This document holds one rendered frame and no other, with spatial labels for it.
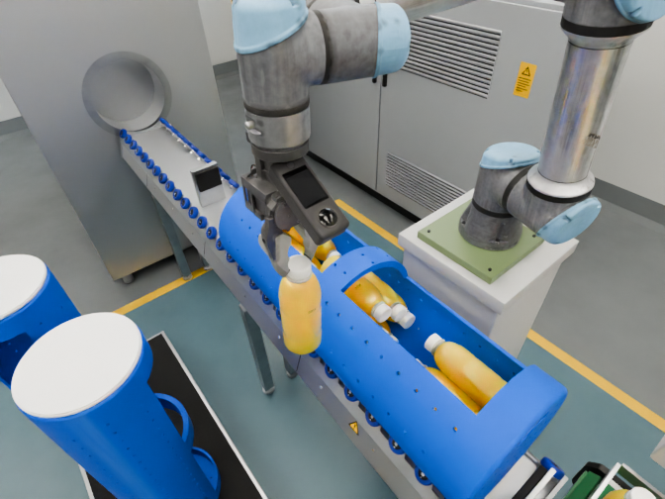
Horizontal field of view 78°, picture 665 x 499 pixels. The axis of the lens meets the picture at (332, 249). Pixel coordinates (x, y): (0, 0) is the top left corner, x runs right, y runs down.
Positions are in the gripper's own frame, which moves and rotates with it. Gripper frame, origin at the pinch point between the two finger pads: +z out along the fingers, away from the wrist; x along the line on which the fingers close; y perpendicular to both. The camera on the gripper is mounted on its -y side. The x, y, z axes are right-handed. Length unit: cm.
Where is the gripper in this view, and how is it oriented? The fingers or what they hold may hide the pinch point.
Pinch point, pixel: (298, 265)
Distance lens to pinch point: 62.9
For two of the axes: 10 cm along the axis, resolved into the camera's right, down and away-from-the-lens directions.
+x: -7.6, 4.3, -4.9
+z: 0.0, 7.5, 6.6
